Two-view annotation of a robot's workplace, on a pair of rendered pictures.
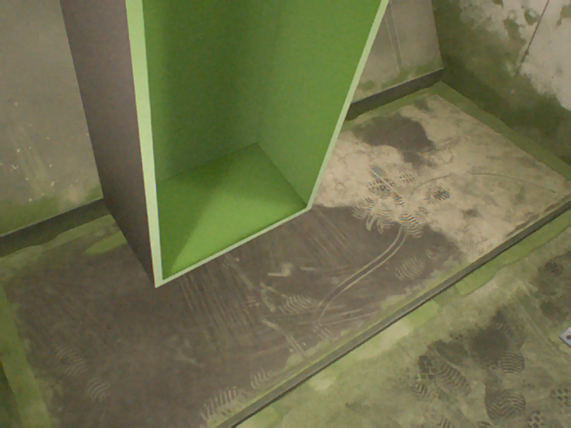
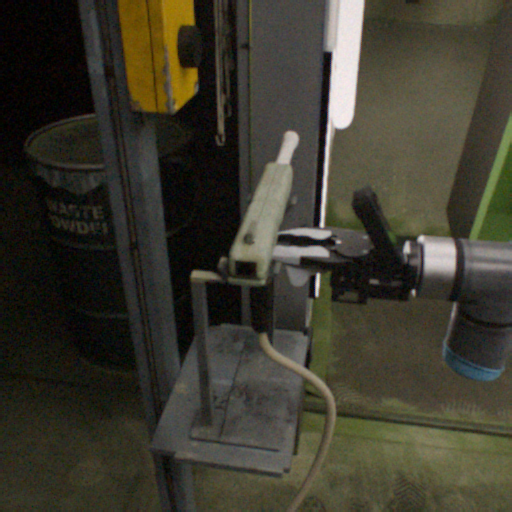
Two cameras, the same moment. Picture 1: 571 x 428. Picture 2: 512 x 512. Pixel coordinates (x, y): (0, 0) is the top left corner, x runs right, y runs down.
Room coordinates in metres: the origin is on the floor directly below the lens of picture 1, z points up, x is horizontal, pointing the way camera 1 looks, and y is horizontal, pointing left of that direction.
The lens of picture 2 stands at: (-0.71, -0.26, 1.47)
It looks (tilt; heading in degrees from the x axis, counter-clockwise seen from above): 32 degrees down; 47
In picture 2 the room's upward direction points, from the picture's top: straight up
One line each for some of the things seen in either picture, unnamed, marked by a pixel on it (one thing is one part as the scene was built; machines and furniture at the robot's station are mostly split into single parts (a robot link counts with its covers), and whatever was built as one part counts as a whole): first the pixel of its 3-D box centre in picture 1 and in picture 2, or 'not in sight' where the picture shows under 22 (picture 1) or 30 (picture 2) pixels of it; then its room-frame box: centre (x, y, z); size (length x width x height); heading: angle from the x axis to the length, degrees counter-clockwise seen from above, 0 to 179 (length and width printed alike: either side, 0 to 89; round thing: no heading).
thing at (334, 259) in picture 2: not in sight; (330, 257); (-0.22, 0.12, 1.09); 0.09 x 0.05 x 0.02; 137
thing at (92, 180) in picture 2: not in sight; (126, 243); (0.11, 1.37, 0.44); 0.59 x 0.58 x 0.89; 108
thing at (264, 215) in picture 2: not in sight; (272, 230); (-0.16, 0.29, 1.05); 0.49 x 0.05 x 0.23; 38
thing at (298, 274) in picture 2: not in sight; (296, 268); (-0.25, 0.16, 1.07); 0.09 x 0.03 x 0.06; 137
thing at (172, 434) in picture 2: not in sight; (237, 387); (-0.28, 0.25, 0.78); 0.31 x 0.23 x 0.01; 38
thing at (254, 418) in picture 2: not in sight; (247, 314); (-0.27, 0.24, 0.95); 0.26 x 0.15 x 0.32; 38
